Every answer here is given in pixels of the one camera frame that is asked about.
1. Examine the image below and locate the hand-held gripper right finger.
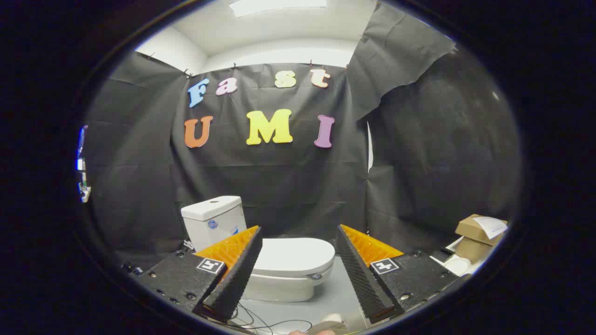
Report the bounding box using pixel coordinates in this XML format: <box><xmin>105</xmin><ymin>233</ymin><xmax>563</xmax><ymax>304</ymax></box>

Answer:
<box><xmin>335</xmin><ymin>224</ymin><xmax>472</xmax><ymax>325</ymax></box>

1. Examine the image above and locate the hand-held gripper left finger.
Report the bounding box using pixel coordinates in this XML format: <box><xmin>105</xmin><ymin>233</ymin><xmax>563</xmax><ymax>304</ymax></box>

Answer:
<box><xmin>137</xmin><ymin>226</ymin><xmax>264</xmax><ymax>322</ymax></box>

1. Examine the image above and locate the white toilet lid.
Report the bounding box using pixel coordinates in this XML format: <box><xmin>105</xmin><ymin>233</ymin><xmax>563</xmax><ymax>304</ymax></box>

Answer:
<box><xmin>254</xmin><ymin>237</ymin><xmax>336</xmax><ymax>281</ymax></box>

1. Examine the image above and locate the white rounded object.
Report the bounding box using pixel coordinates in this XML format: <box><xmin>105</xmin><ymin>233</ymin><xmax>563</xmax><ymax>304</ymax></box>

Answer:
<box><xmin>321</xmin><ymin>313</ymin><xmax>348</xmax><ymax>334</ymax></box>

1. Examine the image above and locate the black backdrop cloth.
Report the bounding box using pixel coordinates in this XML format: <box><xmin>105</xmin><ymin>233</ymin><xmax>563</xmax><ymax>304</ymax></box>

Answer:
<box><xmin>81</xmin><ymin>2</ymin><xmax>522</xmax><ymax>270</ymax></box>

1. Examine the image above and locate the white round container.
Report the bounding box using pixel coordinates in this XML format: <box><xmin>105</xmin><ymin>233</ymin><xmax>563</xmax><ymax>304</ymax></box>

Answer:
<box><xmin>445</xmin><ymin>256</ymin><xmax>472</xmax><ymax>277</ymax></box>

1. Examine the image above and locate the plain cardboard box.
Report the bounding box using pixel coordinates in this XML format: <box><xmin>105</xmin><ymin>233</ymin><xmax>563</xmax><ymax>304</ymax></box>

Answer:
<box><xmin>454</xmin><ymin>237</ymin><xmax>494</xmax><ymax>264</ymax></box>

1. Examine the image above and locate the cardboard box with paper sheet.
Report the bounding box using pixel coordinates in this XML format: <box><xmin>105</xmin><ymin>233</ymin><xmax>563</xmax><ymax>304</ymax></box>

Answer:
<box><xmin>455</xmin><ymin>214</ymin><xmax>508</xmax><ymax>246</ymax></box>

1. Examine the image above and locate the ceiling light panel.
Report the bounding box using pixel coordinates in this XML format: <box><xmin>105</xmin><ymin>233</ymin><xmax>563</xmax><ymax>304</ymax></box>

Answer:
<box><xmin>228</xmin><ymin>0</ymin><xmax>329</xmax><ymax>18</ymax></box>

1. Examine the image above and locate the thin black cable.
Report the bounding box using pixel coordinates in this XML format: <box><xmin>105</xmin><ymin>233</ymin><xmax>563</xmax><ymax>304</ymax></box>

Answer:
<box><xmin>228</xmin><ymin>302</ymin><xmax>312</xmax><ymax>334</ymax></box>

